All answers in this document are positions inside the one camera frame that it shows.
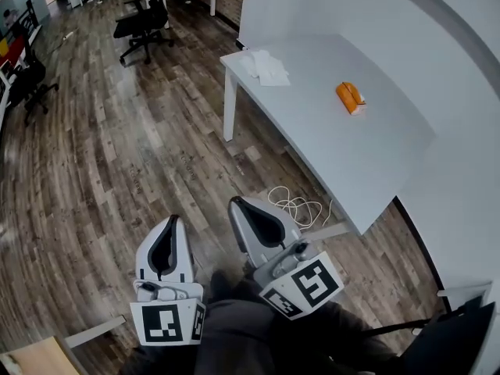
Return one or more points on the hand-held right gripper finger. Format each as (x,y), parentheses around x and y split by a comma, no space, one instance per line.
(244,236)
(283,219)

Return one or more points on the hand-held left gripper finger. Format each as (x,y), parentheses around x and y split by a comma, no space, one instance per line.
(186,256)
(143,264)

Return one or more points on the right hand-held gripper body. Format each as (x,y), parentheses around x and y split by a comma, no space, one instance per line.
(308,287)

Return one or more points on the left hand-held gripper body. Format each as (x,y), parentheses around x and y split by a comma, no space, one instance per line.
(162,322)

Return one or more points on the orange packet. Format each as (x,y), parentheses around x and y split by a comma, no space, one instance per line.
(347,94)

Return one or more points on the stack of white tissues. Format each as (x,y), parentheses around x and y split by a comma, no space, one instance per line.
(269,70)

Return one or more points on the person's right forearm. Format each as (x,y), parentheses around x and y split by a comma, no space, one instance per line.
(343,338)

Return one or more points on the person's dark shoe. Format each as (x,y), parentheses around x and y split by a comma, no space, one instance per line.
(226,285)

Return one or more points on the person's grey clothing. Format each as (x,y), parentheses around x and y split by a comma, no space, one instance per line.
(234,338)

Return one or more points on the wooden top table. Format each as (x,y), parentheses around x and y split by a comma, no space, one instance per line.
(35,358)

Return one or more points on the black office chair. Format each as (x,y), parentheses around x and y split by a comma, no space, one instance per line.
(136,26)
(29,78)

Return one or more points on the colourful picture board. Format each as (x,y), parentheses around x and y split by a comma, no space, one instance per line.
(6,49)

